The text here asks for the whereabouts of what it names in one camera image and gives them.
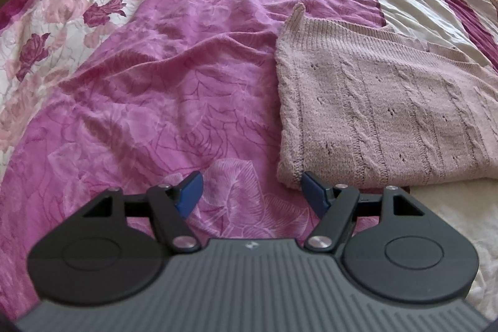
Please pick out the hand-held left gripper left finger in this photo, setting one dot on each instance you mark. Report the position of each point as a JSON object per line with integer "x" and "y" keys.
{"x": 190, "y": 196}

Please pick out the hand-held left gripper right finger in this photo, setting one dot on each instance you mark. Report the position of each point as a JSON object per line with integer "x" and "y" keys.
{"x": 314, "y": 194}

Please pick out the pink knit sweater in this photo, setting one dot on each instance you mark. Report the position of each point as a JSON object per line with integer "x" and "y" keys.
{"x": 381, "y": 102}

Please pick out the pink floral striped bedspread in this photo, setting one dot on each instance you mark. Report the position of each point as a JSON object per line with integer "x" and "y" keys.
{"x": 175, "y": 75}

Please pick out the white fluffy blanket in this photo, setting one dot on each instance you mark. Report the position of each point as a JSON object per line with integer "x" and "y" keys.
{"x": 467, "y": 223}

